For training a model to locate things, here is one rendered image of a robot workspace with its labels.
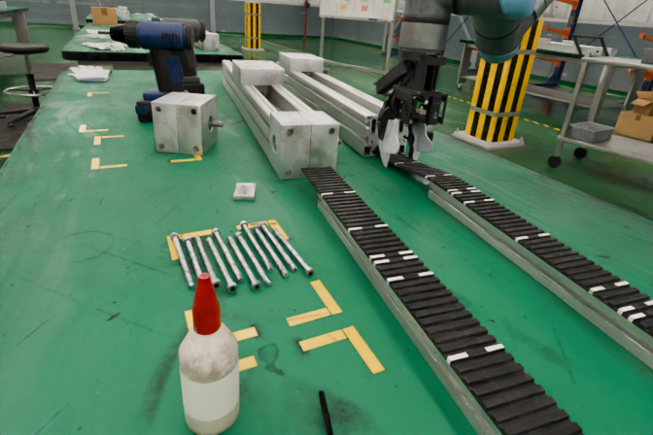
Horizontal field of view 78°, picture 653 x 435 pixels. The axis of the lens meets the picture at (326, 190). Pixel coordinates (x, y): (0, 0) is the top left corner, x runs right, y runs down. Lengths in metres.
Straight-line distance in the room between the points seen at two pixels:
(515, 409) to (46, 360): 0.35
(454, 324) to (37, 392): 0.32
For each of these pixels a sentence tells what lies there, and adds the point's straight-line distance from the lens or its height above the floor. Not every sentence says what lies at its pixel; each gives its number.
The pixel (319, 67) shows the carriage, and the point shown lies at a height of 0.88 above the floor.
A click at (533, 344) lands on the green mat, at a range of 0.44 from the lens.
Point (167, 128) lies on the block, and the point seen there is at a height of 0.83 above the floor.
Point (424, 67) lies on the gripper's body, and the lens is 0.70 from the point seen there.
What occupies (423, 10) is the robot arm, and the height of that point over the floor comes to 1.06.
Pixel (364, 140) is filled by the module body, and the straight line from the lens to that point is 0.84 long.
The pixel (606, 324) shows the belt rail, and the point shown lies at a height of 0.79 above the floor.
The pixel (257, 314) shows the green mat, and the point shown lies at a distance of 0.41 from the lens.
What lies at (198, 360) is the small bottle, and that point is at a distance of 0.28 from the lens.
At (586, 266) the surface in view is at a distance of 0.53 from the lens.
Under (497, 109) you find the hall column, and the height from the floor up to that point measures 0.35.
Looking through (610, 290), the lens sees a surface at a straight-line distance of 0.50.
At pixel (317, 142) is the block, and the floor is 0.84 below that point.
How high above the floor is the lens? 1.05
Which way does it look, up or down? 24 degrees down
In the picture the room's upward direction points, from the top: 4 degrees clockwise
